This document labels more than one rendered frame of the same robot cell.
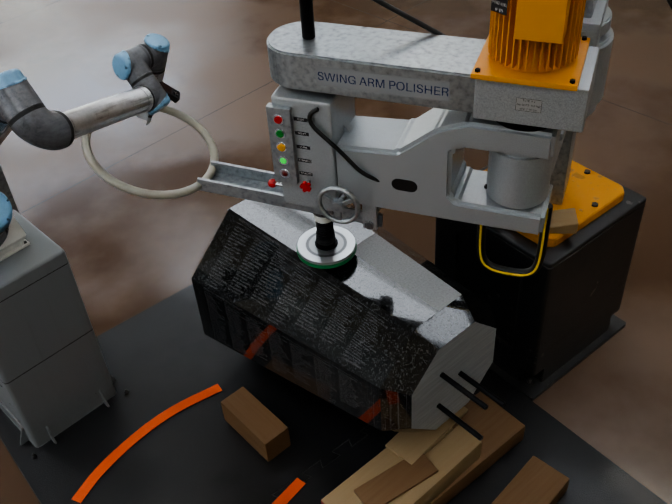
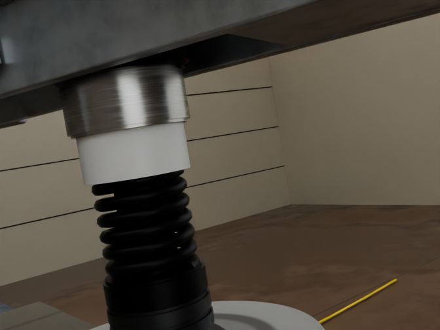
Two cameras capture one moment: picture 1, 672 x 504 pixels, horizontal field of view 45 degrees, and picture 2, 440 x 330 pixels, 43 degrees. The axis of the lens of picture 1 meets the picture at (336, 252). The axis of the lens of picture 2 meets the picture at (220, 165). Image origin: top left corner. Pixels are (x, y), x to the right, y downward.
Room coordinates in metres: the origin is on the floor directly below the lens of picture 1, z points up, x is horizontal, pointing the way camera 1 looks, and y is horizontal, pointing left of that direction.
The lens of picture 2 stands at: (2.62, 0.12, 1.00)
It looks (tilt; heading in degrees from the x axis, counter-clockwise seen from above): 3 degrees down; 186
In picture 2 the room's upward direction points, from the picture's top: 9 degrees counter-clockwise
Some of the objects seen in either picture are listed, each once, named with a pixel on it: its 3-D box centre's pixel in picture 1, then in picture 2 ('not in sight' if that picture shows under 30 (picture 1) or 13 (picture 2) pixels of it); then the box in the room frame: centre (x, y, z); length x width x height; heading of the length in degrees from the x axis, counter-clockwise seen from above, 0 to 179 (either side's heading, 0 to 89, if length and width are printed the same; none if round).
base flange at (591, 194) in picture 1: (540, 191); not in sight; (2.60, -0.84, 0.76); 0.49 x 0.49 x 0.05; 37
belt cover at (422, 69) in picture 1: (422, 74); not in sight; (2.13, -0.29, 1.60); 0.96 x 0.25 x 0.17; 67
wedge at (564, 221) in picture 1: (548, 220); not in sight; (2.37, -0.81, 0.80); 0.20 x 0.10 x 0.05; 82
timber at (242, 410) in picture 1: (255, 423); not in sight; (2.08, 0.38, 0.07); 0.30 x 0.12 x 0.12; 40
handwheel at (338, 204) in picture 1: (341, 198); not in sight; (2.11, -0.03, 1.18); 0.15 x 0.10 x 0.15; 67
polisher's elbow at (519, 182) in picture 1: (519, 166); not in sight; (2.01, -0.58, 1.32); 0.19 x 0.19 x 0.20
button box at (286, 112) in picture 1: (283, 144); not in sight; (2.19, 0.14, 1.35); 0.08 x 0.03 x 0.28; 67
